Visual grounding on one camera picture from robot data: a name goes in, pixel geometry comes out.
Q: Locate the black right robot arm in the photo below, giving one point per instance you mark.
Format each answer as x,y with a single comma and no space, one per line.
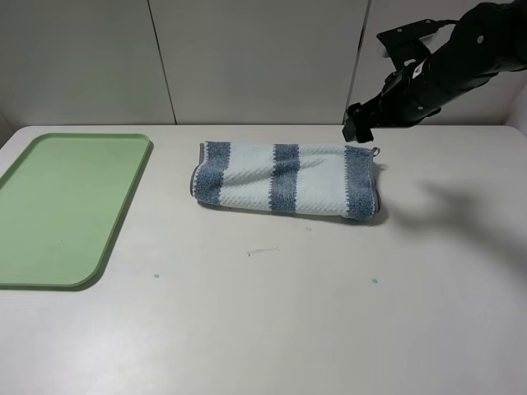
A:
487,40

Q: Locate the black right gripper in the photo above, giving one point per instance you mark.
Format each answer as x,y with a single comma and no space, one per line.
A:
409,96

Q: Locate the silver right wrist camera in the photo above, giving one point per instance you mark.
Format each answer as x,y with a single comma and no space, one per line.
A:
404,45

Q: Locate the clear plastic tag fastener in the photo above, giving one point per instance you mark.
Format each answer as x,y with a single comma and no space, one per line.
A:
257,251

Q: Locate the green plastic tray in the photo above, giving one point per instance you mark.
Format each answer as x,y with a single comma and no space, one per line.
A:
63,201

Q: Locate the blue white striped towel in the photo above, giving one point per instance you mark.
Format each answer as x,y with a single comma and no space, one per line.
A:
302,179

